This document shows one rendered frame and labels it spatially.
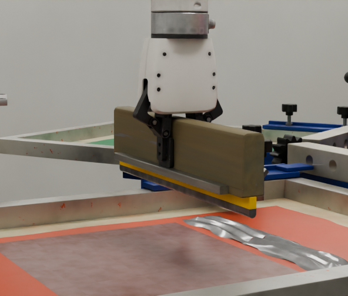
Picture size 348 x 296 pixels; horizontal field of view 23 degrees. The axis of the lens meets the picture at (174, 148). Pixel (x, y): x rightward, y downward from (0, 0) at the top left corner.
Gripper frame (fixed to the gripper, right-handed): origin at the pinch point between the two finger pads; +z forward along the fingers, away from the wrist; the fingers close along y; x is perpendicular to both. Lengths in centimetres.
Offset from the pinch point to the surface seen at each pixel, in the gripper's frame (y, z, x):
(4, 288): 25.9, 14.0, 5.2
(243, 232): -12.4, 13.2, -2.7
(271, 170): -35.2, 9.6, -28.3
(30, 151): -14, 14, -100
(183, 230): -7.0, 14.0, -10.8
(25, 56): -108, 1, -379
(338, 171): -42.6, 8.7, -18.1
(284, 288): 3.8, 10.4, 29.7
